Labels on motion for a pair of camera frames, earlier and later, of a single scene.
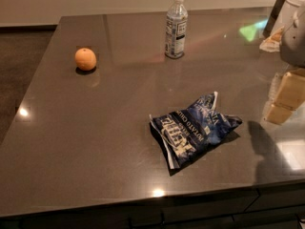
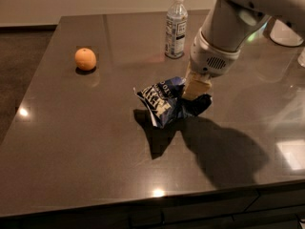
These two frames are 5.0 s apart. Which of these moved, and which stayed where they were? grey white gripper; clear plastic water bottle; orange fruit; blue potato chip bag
Moved: blue potato chip bag; grey white gripper
Stayed: orange fruit; clear plastic water bottle
